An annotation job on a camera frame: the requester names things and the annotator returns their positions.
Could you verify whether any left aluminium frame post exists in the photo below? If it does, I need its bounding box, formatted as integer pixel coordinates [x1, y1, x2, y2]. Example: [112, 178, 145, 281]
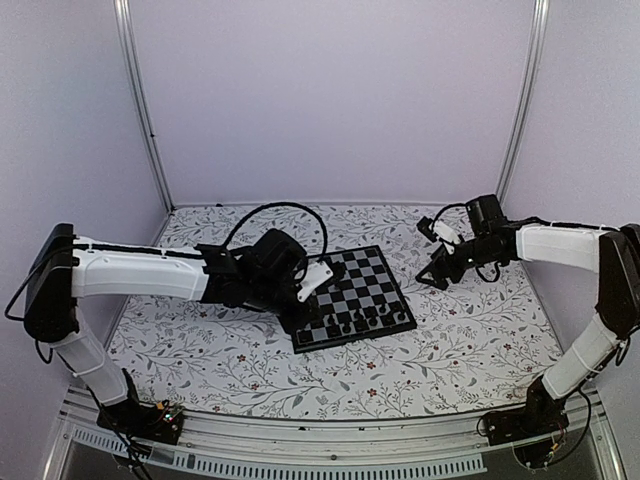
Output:
[113, 0, 175, 213]

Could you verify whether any floral patterned table mat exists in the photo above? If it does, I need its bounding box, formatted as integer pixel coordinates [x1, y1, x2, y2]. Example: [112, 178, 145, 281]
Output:
[108, 205, 561, 420]

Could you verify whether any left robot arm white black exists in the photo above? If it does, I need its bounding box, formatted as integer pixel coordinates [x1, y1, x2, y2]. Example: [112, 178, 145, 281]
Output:
[15, 223, 333, 434]

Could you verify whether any aluminium frame post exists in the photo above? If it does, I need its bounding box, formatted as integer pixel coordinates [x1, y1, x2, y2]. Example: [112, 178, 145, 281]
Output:
[113, 0, 175, 213]
[496, 0, 550, 203]

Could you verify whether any left camera black cable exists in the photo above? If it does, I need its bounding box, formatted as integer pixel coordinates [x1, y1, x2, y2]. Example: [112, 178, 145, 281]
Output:
[222, 201, 329, 261]

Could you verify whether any right camera black cable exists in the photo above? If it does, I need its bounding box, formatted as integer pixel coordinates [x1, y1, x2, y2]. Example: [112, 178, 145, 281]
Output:
[432, 202, 469, 226]

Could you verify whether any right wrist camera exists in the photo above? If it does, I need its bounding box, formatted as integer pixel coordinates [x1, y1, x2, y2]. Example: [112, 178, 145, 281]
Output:
[417, 217, 463, 254]

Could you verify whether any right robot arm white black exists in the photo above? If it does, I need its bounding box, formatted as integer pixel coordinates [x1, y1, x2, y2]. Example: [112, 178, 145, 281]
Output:
[416, 194, 639, 436]

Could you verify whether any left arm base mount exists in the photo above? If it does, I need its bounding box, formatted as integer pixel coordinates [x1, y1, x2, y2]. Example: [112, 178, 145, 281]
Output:
[97, 400, 184, 445]

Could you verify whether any front aluminium rail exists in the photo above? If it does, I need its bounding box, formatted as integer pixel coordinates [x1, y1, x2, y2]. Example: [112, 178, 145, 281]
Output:
[43, 388, 631, 479]

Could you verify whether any right aluminium frame post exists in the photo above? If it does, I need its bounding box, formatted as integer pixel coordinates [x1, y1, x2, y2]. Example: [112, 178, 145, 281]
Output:
[496, 0, 550, 203]

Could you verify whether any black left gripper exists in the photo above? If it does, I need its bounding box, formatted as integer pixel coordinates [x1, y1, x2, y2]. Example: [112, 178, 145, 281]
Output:
[248, 277, 325, 337]

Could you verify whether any black silver chess board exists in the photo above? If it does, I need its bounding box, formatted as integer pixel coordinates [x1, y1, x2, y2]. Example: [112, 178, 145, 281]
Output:
[291, 245, 417, 354]

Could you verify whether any camera black cable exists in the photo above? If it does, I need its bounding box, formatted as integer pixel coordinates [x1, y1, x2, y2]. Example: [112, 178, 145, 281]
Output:
[222, 201, 329, 261]
[432, 202, 469, 226]

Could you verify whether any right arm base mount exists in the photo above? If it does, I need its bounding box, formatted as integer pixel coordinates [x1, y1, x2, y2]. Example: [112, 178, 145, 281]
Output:
[476, 407, 569, 446]

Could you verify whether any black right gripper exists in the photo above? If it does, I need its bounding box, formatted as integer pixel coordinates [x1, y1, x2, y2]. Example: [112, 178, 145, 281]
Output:
[416, 233, 500, 289]

